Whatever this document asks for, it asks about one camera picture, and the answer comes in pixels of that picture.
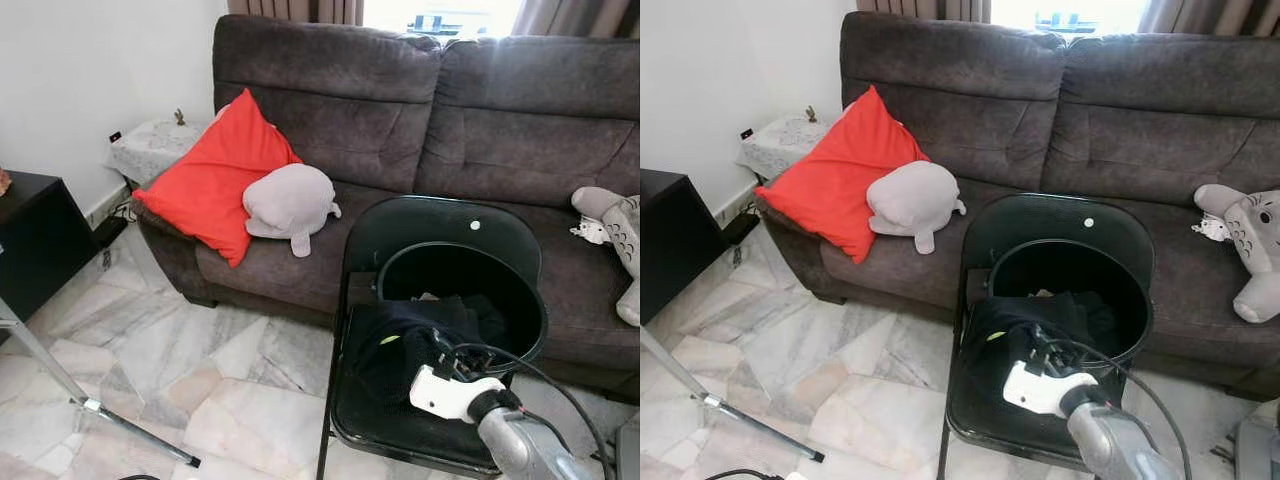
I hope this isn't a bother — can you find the plain black garment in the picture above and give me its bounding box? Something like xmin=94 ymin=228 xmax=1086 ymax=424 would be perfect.
xmin=345 ymin=295 xmax=511 ymax=401
xmin=962 ymin=290 xmax=1121 ymax=386

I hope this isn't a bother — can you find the round black laundry basket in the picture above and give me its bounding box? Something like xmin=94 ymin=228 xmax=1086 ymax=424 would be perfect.
xmin=985 ymin=238 xmax=1151 ymax=371
xmin=375 ymin=240 xmax=549 ymax=376

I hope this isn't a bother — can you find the black folding chair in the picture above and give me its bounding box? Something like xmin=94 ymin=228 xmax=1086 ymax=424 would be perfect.
xmin=938 ymin=193 xmax=1156 ymax=480
xmin=318 ymin=195 xmax=546 ymax=480

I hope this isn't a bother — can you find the small white plush toy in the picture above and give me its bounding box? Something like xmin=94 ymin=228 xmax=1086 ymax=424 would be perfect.
xmin=1192 ymin=213 xmax=1233 ymax=243
xmin=570 ymin=215 xmax=611 ymax=246

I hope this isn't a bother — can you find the round grey plush toy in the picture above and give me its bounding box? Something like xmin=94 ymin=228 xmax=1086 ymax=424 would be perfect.
xmin=243 ymin=163 xmax=343 ymax=259
xmin=866 ymin=160 xmax=968 ymax=256

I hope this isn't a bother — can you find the grey Totoro plush toy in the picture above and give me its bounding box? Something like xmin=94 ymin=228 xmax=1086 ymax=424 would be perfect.
xmin=1193 ymin=183 xmax=1280 ymax=324
xmin=570 ymin=186 xmax=641 ymax=329

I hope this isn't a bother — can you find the dark brown fabric sofa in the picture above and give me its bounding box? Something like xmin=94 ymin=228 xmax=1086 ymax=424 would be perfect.
xmin=755 ymin=10 xmax=1280 ymax=401
xmin=135 ymin=13 xmax=641 ymax=406

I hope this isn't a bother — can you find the long black TV console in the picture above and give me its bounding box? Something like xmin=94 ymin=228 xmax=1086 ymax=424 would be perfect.
xmin=640 ymin=168 xmax=731 ymax=326
xmin=0 ymin=170 xmax=101 ymax=346

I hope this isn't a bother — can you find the red cushion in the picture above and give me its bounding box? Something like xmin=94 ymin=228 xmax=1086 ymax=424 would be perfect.
xmin=133 ymin=88 xmax=303 ymax=268
xmin=757 ymin=85 xmax=931 ymax=266

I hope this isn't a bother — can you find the silver clothes rack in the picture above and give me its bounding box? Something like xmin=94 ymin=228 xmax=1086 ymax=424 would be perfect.
xmin=0 ymin=295 xmax=201 ymax=469
xmin=640 ymin=325 xmax=826 ymax=464

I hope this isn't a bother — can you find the bright window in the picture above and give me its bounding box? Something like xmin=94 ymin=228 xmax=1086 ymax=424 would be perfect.
xmin=363 ymin=0 xmax=526 ymax=39
xmin=990 ymin=0 xmax=1151 ymax=36

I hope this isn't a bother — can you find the side table with lace cloth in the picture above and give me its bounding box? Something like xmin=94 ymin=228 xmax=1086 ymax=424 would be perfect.
xmin=105 ymin=118 xmax=211 ymax=189
xmin=738 ymin=115 xmax=836 ymax=181

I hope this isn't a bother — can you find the brown curtain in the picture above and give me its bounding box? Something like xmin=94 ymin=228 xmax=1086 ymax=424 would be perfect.
xmin=855 ymin=0 xmax=993 ymax=23
xmin=228 ymin=0 xmax=366 ymax=26
xmin=1138 ymin=0 xmax=1280 ymax=36
xmin=512 ymin=0 xmax=641 ymax=39

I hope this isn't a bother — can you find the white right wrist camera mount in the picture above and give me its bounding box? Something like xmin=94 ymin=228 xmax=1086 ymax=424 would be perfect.
xmin=1003 ymin=360 xmax=1099 ymax=418
xmin=410 ymin=365 xmax=508 ymax=421

